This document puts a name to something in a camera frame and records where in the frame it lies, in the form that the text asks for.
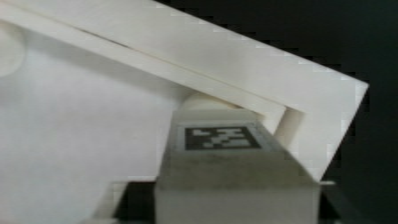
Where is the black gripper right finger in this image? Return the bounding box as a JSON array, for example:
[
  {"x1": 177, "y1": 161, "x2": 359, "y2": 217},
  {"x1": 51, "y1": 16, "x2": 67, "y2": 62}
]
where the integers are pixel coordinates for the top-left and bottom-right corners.
[{"x1": 318, "y1": 185, "x2": 348, "y2": 224}]

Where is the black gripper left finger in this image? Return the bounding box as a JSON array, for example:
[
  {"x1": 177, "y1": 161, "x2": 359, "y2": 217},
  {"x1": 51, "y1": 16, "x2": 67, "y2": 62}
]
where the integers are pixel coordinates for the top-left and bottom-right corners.
[{"x1": 113, "y1": 182, "x2": 156, "y2": 224}]

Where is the white table leg with tag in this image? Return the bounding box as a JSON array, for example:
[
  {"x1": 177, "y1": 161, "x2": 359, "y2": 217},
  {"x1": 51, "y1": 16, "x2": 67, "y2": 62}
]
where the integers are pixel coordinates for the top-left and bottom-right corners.
[{"x1": 154, "y1": 94, "x2": 319, "y2": 224}]

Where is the white square tabletop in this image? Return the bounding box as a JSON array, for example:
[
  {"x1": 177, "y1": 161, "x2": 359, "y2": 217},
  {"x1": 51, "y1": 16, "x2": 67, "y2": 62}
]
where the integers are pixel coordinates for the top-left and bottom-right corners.
[{"x1": 0, "y1": 0, "x2": 367, "y2": 224}]

